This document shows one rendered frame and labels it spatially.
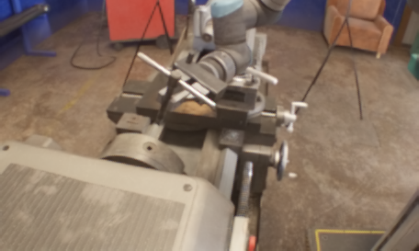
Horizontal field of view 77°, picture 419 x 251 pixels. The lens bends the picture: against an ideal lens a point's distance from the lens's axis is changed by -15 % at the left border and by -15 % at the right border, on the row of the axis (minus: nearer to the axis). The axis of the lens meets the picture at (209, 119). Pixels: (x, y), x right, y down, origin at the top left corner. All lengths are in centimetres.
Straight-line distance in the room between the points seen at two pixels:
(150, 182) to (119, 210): 7
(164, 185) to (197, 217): 8
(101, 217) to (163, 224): 9
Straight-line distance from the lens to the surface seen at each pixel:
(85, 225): 47
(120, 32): 414
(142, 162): 72
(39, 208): 52
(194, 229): 45
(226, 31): 82
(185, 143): 149
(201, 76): 72
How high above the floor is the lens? 172
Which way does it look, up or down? 37 degrees down
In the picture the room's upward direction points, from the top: 3 degrees clockwise
